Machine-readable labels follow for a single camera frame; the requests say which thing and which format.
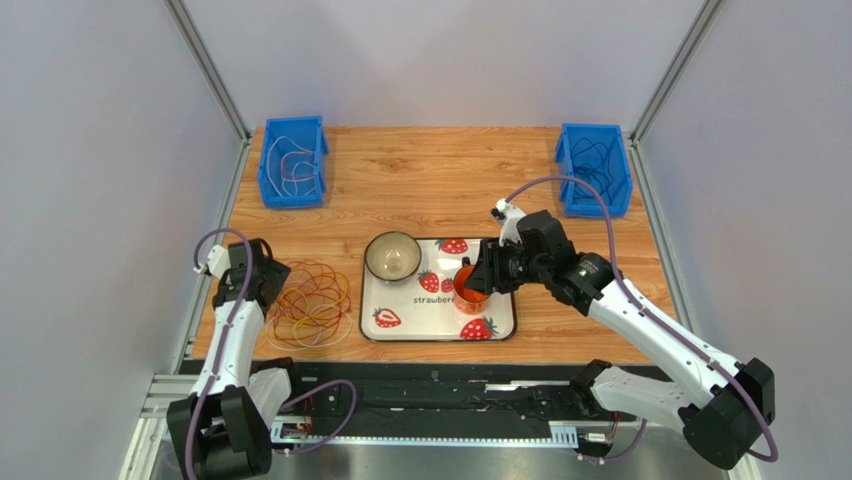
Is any white strawberry tray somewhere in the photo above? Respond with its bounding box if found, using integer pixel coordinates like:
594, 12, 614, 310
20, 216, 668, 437
359, 237, 518, 342

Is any grey ceramic bowl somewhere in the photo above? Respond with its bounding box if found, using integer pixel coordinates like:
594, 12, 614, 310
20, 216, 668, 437
364, 231, 422, 282

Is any aluminium frame post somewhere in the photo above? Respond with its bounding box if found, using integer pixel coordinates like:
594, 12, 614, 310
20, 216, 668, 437
628, 0, 764, 480
164, 0, 252, 374

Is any orange translucent mug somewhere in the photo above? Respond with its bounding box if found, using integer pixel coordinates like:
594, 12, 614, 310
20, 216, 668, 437
453, 256, 490, 315

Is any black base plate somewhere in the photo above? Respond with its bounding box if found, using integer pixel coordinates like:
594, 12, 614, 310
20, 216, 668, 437
283, 361, 629, 440

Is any white cable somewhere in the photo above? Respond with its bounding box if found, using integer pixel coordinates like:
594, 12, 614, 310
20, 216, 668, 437
264, 306, 354, 351
266, 133, 319, 199

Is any aluminium front rail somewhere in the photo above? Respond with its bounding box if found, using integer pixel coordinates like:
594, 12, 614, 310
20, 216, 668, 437
139, 372, 744, 449

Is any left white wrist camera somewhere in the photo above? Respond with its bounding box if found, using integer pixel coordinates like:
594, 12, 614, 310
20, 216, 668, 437
194, 245, 231, 279

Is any right blue plastic bin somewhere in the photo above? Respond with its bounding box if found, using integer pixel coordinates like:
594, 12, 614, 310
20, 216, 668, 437
554, 123, 634, 219

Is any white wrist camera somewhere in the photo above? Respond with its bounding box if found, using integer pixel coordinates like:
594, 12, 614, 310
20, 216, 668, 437
491, 198, 526, 246
194, 245, 231, 279

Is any orange cable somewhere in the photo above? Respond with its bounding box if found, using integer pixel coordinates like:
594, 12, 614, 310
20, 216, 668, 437
276, 259, 353, 334

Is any left blue plastic bin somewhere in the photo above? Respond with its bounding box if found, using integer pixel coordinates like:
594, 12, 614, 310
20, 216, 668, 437
257, 116, 330, 210

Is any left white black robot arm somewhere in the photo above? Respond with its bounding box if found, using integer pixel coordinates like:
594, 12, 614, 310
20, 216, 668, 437
167, 238, 292, 479

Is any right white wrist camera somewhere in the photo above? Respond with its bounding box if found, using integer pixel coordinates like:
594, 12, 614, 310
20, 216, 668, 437
491, 198, 526, 246

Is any left aluminium frame post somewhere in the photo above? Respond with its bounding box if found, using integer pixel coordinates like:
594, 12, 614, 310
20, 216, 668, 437
164, 0, 252, 374

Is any red cable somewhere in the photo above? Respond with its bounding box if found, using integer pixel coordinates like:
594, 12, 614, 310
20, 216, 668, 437
272, 259, 353, 349

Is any right aluminium frame post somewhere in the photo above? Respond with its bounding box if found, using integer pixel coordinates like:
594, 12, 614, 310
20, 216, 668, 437
628, 0, 764, 480

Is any purple cable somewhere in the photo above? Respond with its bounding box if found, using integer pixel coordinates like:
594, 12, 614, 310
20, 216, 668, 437
568, 136, 620, 201
568, 139, 617, 201

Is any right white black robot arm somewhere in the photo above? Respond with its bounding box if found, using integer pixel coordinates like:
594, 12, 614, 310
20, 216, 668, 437
464, 201, 778, 470

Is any blue plastic bin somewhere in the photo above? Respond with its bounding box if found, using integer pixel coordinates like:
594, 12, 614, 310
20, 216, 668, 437
257, 116, 330, 210
554, 123, 634, 219

